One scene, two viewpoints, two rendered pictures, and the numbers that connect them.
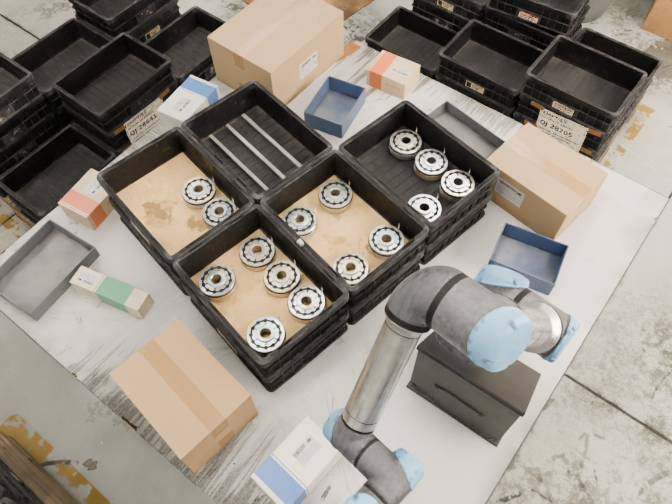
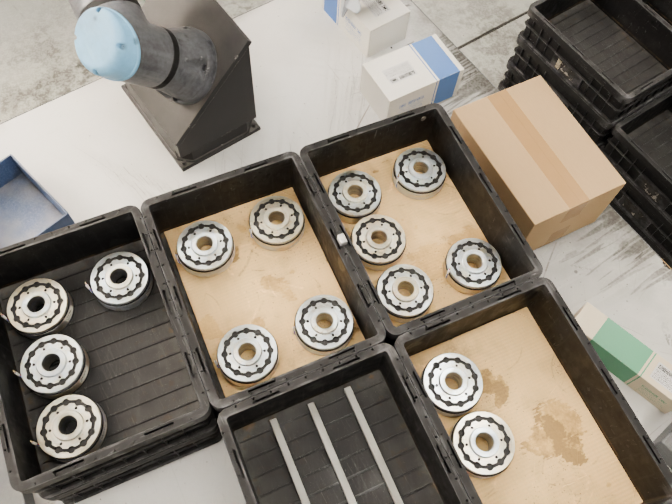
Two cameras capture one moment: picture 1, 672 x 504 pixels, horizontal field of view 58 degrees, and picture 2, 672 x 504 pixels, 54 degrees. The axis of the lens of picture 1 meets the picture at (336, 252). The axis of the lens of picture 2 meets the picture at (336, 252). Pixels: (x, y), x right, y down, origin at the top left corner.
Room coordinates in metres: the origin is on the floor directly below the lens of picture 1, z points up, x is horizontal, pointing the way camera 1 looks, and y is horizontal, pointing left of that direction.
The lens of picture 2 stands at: (1.39, 0.19, 1.95)
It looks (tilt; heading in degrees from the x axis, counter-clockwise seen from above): 64 degrees down; 192
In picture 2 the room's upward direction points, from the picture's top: 6 degrees clockwise
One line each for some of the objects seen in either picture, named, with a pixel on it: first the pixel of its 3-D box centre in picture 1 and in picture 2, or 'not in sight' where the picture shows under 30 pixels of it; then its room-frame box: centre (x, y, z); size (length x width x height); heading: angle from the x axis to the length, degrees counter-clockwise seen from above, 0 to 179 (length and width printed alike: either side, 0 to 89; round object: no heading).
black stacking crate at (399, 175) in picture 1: (415, 172); (92, 346); (1.17, -0.25, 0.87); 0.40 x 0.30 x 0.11; 40
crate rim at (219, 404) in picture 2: (343, 217); (259, 270); (0.97, -0.02, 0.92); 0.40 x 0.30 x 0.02; 40
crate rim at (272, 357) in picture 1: (259, 280); (416, 211); (0.78, 0.21, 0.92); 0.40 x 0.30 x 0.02; 40
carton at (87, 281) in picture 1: (112, 292); (625, 357); (0.85, 0.67, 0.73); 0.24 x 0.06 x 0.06; 65
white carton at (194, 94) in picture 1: (190, 107); not in sight; (1.59, 0.51, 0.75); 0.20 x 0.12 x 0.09; 149
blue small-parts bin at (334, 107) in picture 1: (335, 106); not in sight; (1.58, -0.01, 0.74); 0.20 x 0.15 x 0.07; 153
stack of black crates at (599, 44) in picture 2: not in sight; (583, 83); (-0.16, 0.60, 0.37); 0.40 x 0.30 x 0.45; 51
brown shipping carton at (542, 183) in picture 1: (539, 182); not in sight; (1.18, -0.66, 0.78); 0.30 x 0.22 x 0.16; 43
